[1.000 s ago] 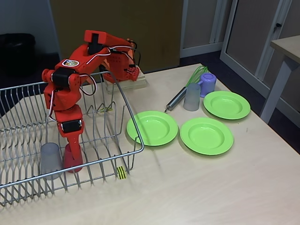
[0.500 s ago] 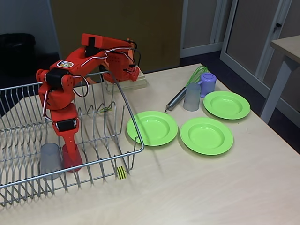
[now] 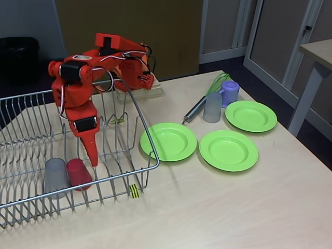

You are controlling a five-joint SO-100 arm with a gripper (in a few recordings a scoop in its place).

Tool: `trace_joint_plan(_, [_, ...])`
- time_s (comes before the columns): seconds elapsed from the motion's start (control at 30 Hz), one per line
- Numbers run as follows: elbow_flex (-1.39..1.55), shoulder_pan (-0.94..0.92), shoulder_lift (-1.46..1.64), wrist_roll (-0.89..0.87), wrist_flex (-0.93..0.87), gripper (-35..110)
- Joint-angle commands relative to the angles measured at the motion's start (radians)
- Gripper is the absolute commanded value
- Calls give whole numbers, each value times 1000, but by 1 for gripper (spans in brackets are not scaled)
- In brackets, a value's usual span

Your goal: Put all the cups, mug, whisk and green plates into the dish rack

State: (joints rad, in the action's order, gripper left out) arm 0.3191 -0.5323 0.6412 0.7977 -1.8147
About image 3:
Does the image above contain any white gripper servo cable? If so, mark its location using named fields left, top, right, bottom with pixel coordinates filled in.
left=57, top=84, right=71, bottom=121

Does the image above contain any purple plastic mug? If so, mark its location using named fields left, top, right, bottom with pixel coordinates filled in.
left=217, top=80, right=241, bottom=109

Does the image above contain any grey translucent plastic cup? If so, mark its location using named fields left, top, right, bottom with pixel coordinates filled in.
left=44, top=158, right=71, bottom=199
left=202, top=92, right=223, bottom=123

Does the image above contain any orange clamp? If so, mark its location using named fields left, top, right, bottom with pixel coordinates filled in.
left=93, top=64, right=125, bottom=94

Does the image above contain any red plastic cup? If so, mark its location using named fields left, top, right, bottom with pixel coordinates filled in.
left=66, top=158, right=93, bottom=192

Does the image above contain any grey sliding door cabinet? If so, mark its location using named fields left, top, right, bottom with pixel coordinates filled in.
left=243, top=0, right=332, bottom=122

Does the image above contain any metal wire dish rack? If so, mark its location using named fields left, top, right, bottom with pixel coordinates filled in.
left=0, top=77, right=160, bottom=229

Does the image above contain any black trash bin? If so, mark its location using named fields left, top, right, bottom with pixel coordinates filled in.
left=0, top=36, right=40, bottom=85

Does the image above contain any wooden base block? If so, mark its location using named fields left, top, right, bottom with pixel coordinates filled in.
left=116, top=75, right=164, bottom=104

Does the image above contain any looped wrist servo cable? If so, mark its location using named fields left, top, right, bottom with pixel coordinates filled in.
left=92, top=67, right=115, bottom=92

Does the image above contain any brown partition board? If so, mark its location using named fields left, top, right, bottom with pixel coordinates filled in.
left=54, top=0, right=203, bottom=82

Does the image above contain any black power cable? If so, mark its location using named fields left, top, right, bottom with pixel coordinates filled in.
left=144, top=45, right=158, bottom=76

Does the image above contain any green whisk with metal handle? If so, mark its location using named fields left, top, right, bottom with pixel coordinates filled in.
left=182, top=72, right=231, bottom=126

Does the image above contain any yellow black striped tape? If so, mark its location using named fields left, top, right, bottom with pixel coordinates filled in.
left=129, top=183, right=141, bottom=200

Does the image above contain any beige side table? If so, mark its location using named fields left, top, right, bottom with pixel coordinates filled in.
left=287, top=38, right=332, bottom=137

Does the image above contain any green plastic plate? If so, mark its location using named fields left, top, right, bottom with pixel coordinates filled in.
left=224, top=100, right=278, bottom=133
left=140, top=122, right=198, bottom=163
left=199, top=129, right=259, bottom=173

